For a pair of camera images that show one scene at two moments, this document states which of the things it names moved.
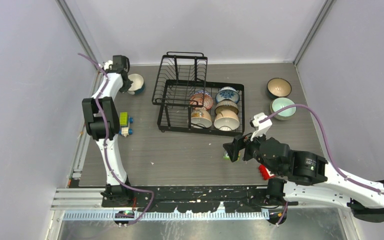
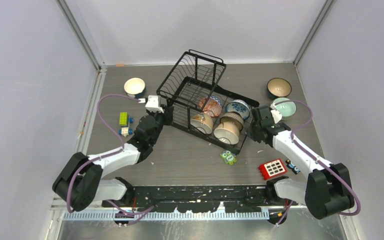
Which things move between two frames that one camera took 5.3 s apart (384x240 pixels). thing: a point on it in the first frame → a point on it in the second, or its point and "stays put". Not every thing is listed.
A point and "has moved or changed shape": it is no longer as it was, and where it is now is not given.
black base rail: (194, 198) stays put
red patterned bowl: (200, 99) → (210, 105)
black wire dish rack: (188, 102) has moved or changed shape
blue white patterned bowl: (227, 92) → (239, 106)
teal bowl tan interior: (279, 87) stays put
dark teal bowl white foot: (138, 85) has moved or changed shape
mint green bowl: (280, 103) stays put
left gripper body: (127, 85) → (161, 119)
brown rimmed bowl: (226, 105) → (233, 116)
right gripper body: (256, 155) → (253, 131)
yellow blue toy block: (124, 121) stays put
